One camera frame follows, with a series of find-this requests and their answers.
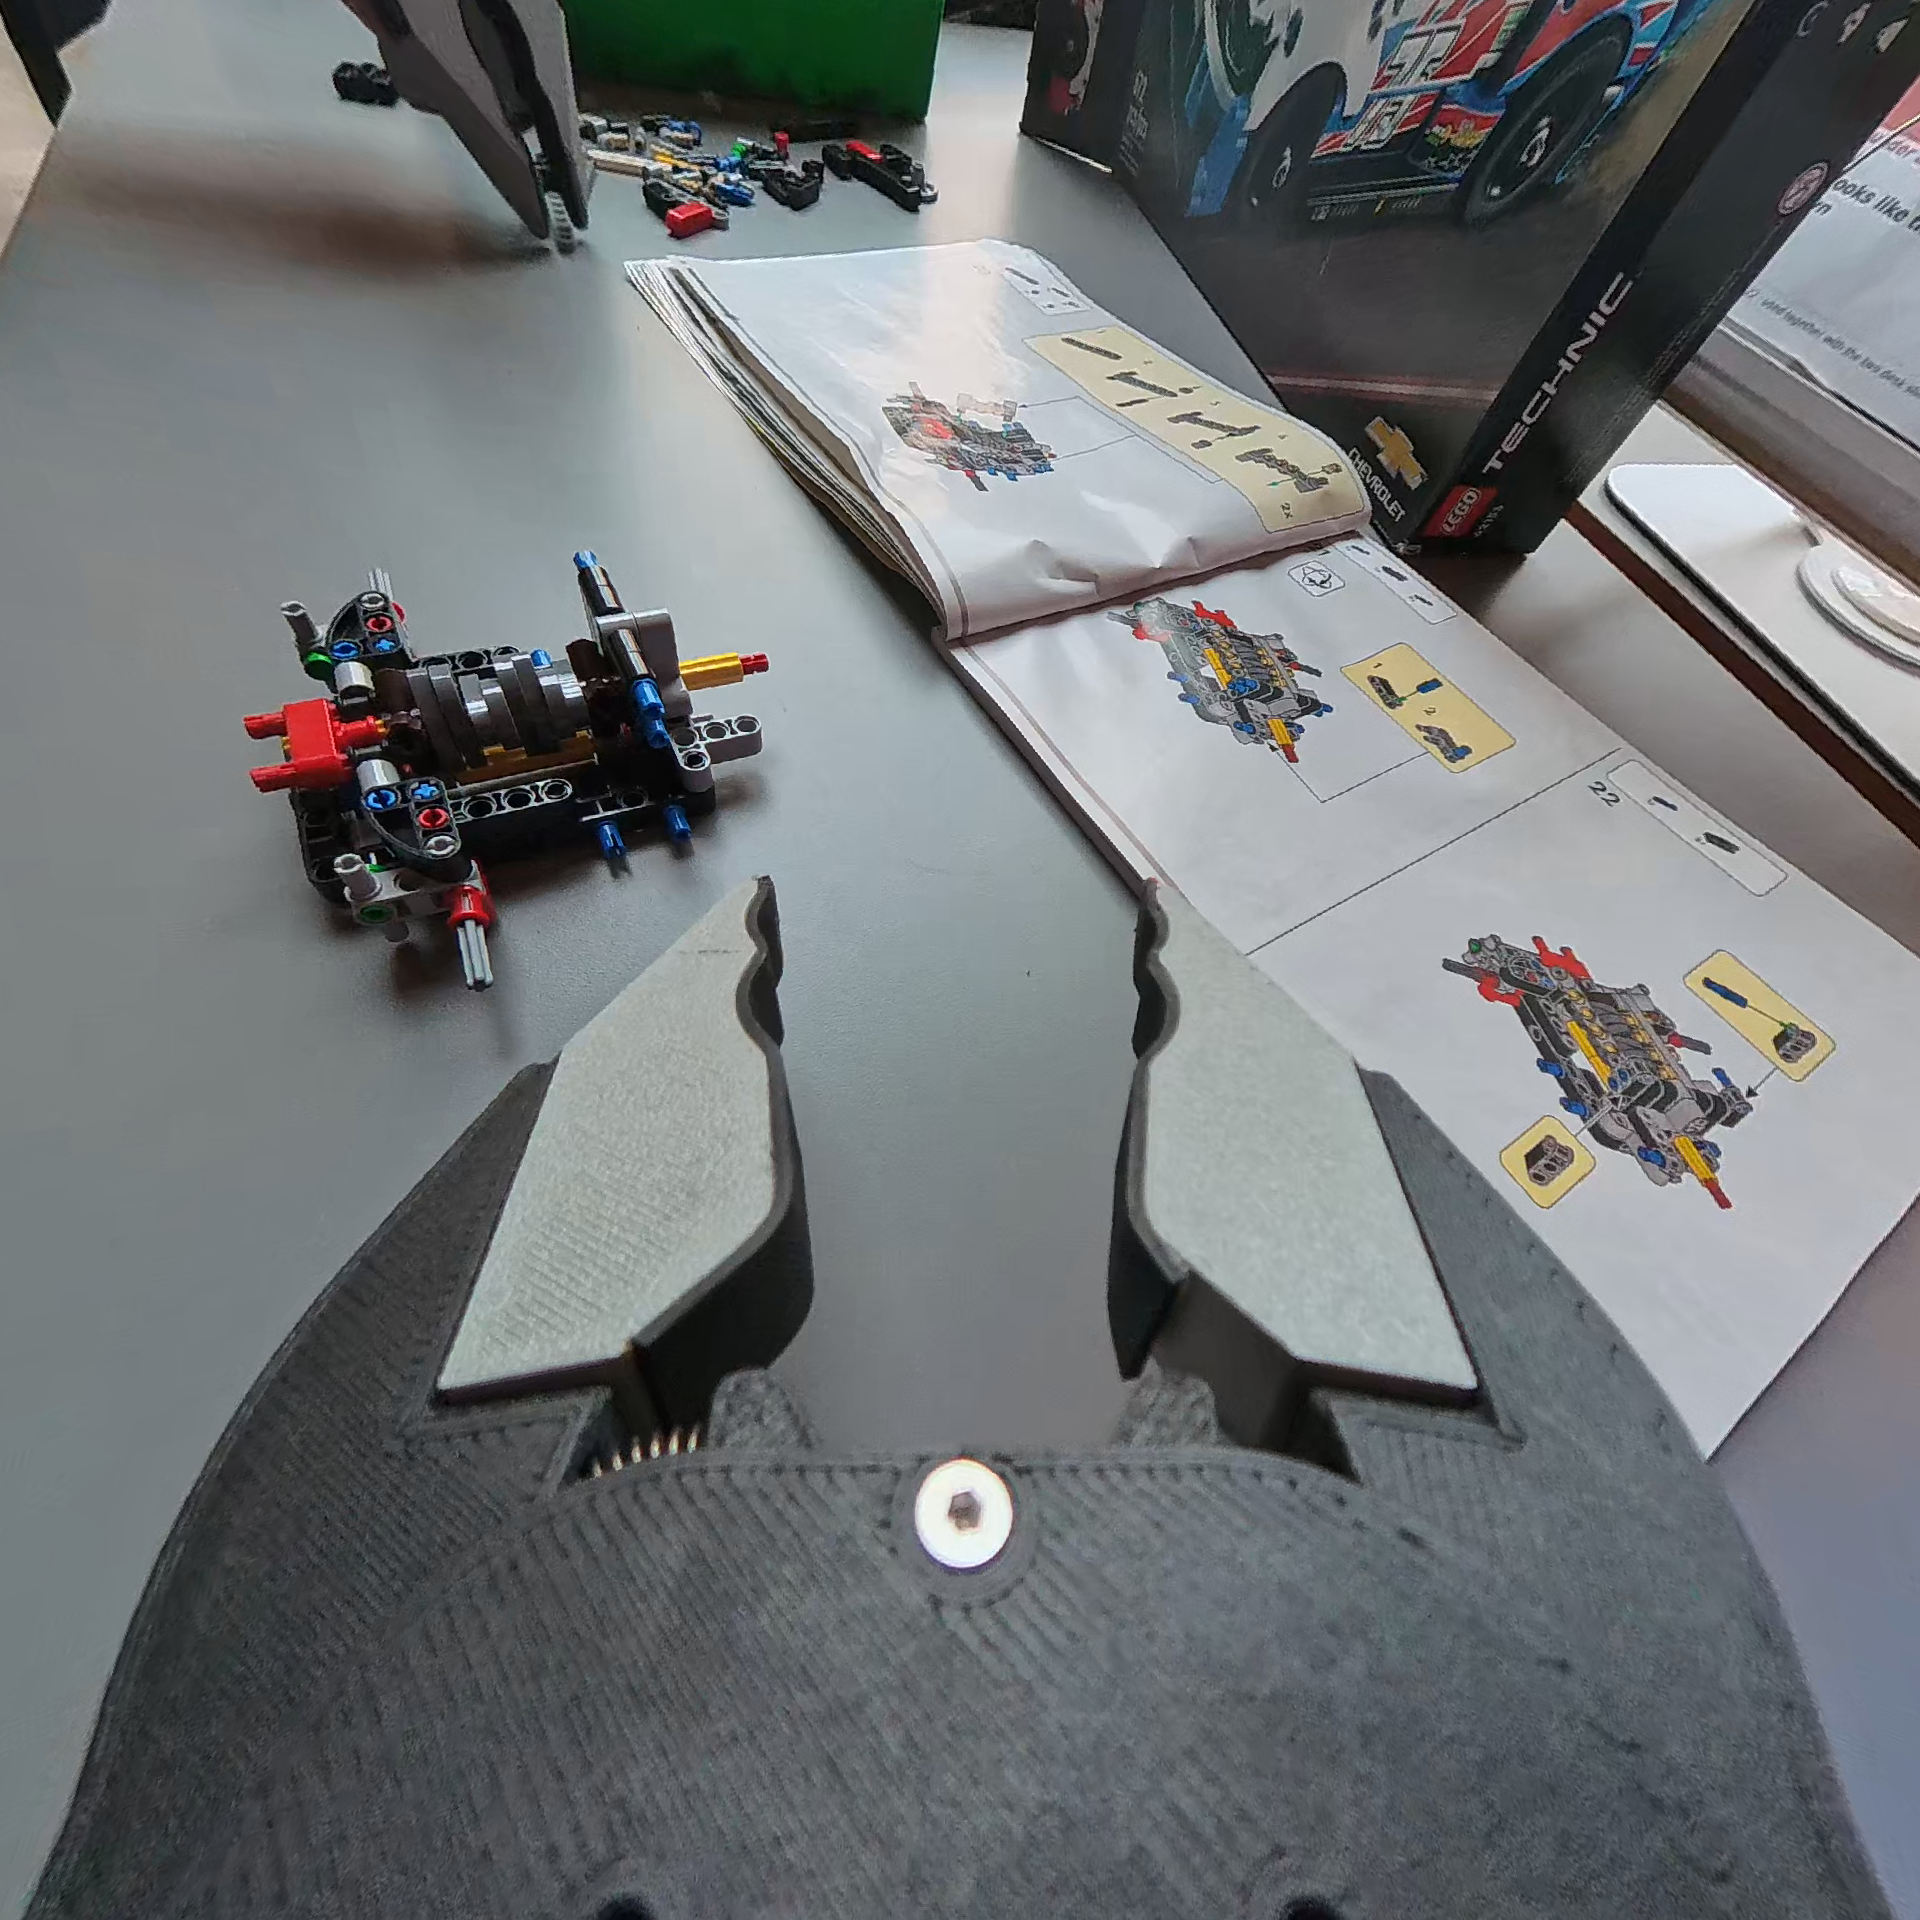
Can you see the white monitor stand base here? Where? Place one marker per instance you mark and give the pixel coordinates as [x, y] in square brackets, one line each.
[1694, 524]

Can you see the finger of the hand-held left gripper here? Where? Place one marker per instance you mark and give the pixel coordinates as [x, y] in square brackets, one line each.
[465, 90]
[551, 90]

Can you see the green plastic bin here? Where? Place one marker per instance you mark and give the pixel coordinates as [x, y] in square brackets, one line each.
[751, 53]

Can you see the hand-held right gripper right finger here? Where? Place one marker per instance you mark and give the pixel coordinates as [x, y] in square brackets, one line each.
[1275, 1202]

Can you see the printed paper sheet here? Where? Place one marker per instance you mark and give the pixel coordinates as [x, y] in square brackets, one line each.
[1845, 301]

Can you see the pile of lego pieces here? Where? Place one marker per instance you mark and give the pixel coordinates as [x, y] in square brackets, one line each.
[885, 167]

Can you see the lego chassis assembly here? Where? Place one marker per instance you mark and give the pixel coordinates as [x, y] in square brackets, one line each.
[494, 706]

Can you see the black lego piece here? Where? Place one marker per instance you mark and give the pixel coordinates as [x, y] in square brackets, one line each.
[367, 84]

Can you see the lego set box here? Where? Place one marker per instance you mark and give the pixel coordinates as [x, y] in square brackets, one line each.
[1499, 301]

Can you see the lego instruction booklet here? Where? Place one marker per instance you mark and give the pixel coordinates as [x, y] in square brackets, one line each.
[840, 346]

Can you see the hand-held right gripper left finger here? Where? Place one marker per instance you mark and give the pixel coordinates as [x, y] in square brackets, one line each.
[630, 1186]

